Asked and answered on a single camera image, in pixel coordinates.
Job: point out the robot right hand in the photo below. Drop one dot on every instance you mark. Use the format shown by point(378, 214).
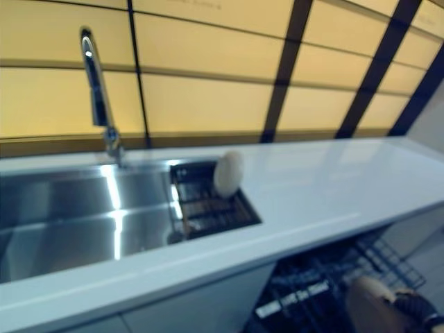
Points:
point(416, 308)

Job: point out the white round plate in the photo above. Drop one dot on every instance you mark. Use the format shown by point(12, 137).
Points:
point(367, 305)
point(228, 175)

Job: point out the dishwasher lower rack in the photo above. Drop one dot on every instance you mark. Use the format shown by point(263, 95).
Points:
point(295, 296)

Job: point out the white cabinet door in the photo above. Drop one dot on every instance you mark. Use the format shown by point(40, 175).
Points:
point(423, 218)
point(194, 305)
point(52, 326)

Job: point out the black sink drying rack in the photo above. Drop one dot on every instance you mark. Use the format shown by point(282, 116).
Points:
point(222, 215)

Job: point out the stainless steel sink basin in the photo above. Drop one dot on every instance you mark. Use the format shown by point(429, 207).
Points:
point(69, 222)

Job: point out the chrome gooseneck kitchen faucet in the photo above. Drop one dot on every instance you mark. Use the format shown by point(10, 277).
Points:
point(98, 100)

